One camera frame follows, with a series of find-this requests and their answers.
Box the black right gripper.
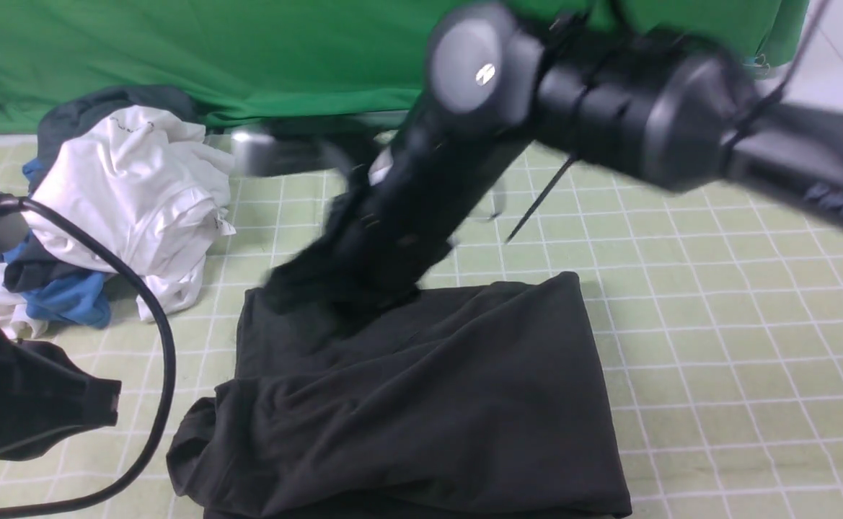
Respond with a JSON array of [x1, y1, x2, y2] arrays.
[[266, 144, 524, 315]]

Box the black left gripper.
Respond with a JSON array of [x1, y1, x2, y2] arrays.
[[0, 329, 122, 462]]

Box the dark gray long-sleeve shirt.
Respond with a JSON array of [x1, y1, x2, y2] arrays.
[[165, 272, 632, 518]]

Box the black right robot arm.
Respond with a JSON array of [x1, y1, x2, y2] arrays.
[[262, 1, 843, 321]]

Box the white crumpled shirt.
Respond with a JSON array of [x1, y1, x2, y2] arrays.
[[25, 106, 234, 314]]

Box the dark green metal bar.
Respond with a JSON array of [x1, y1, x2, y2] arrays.
[[223, 110, 409, 137]]

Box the blue crumpled garment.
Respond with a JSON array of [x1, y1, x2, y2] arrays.
[[0, 159, 113, 330]]

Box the green backdrop cloth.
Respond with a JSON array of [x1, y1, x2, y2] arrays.
[[0, 0, 810, 136]]

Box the teal binder clip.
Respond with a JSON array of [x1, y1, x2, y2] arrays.
[[744, 55, 771, 80]]

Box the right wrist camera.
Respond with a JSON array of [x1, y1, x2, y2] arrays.
[[230, 133, 384, 177]]

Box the black left camera cable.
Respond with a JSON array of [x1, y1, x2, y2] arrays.
[[0, 198, 177, 519]]

